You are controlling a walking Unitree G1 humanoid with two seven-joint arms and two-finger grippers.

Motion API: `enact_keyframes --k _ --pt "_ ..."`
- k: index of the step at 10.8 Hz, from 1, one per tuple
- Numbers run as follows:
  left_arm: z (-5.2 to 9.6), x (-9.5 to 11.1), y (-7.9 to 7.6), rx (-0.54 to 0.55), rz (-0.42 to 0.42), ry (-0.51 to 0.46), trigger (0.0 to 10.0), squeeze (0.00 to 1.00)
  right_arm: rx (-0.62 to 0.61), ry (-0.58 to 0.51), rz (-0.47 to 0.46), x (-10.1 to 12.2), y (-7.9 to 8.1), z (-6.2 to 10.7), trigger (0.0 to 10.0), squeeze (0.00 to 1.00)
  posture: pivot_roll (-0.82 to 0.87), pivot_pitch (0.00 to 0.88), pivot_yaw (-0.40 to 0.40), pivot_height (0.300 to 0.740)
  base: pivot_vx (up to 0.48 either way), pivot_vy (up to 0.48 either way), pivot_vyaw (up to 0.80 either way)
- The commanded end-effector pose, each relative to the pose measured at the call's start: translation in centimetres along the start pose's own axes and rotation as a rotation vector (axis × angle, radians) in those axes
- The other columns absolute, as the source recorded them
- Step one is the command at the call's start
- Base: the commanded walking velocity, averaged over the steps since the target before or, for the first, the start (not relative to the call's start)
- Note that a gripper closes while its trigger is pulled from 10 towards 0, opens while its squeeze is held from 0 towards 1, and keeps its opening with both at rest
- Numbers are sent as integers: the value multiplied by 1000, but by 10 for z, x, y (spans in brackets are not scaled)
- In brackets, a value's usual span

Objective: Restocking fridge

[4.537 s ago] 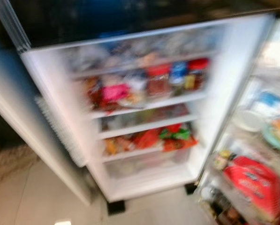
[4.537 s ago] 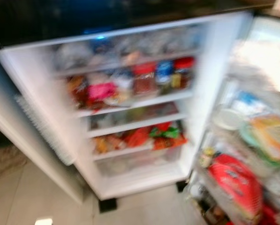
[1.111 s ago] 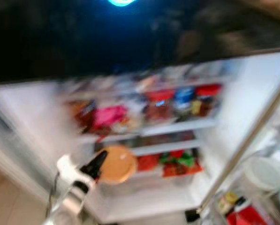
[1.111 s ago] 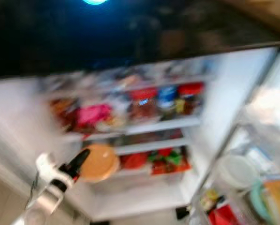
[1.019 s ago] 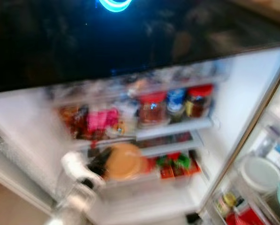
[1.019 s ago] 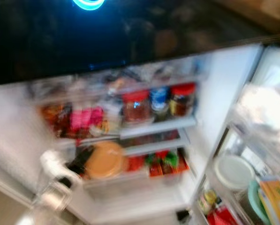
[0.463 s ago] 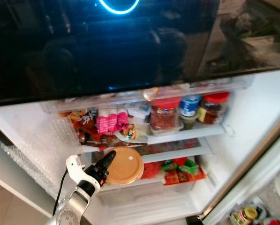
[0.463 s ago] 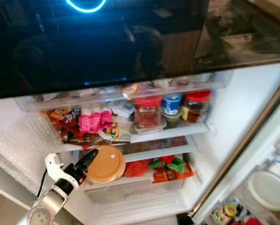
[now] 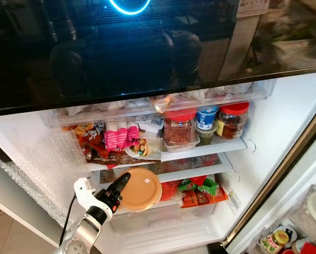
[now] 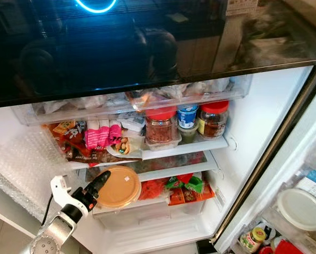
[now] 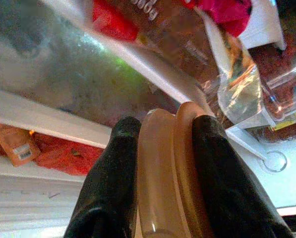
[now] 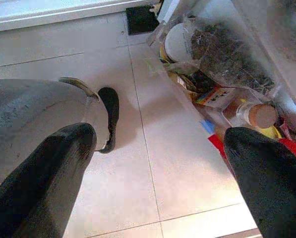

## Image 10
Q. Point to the pink food package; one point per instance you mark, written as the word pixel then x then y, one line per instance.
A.
pixel 99 136

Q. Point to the red snack packet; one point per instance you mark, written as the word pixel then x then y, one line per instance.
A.
pixel 70 143

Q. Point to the clear crisper drawer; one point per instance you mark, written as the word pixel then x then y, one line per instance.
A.
pixel 152 217

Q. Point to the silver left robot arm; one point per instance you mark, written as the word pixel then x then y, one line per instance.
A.
pixel 54 238

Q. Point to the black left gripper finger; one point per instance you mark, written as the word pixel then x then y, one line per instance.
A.
pixel 100 181

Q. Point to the green and red packet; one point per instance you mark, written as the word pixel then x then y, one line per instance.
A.
pixel 189 194

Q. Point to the red package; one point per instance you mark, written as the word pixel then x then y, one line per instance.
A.
pixel 285 247

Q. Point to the clear plastic tub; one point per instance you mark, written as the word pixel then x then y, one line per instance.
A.
pixel 162 147

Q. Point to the white edged glass shelf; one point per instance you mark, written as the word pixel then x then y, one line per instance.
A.
pixel 184 148
pixel 179 169

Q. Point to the clear bag of food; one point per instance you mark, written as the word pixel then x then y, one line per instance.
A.
pixel 125 147

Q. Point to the clear fridge drawer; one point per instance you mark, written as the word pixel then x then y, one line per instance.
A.
pixel 99 103

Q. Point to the red food packet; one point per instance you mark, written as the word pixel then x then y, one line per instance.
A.
pixel 152 189

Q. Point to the white lid container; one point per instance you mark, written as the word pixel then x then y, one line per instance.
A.
pixel 300 209

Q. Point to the small green jar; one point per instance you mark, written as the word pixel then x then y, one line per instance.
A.
pixel 187 135

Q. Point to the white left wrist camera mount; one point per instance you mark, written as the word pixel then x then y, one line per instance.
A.
pixel 60 190

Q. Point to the black glass fridge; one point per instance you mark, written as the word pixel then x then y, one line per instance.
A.
pixel 99 53

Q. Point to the blue white yogurt cup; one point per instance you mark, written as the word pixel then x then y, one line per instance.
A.
pixel 187 116

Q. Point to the bubble wrap sheet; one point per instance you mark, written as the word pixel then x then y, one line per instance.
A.
pixel 20 169

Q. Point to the white plastic tub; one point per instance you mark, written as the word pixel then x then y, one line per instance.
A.
pixel 131 124

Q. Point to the red lid jar yellow label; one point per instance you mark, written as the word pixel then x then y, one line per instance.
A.
pixel 213 123

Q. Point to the round container tan lid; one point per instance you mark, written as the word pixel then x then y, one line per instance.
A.
pixel 120 188

